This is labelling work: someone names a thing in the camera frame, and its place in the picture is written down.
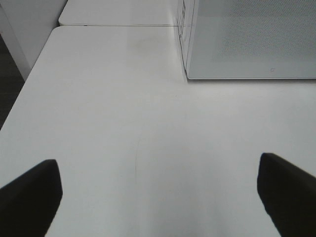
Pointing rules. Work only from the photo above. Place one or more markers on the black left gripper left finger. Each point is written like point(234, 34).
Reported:
point(29, 203)

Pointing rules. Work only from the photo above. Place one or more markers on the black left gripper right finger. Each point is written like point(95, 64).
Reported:
point(288, 194)

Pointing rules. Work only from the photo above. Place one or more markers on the white microwave door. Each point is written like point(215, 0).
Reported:
point(253, 39)

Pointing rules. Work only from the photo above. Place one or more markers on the white microwave oven body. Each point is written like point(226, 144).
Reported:
point(187, 11)

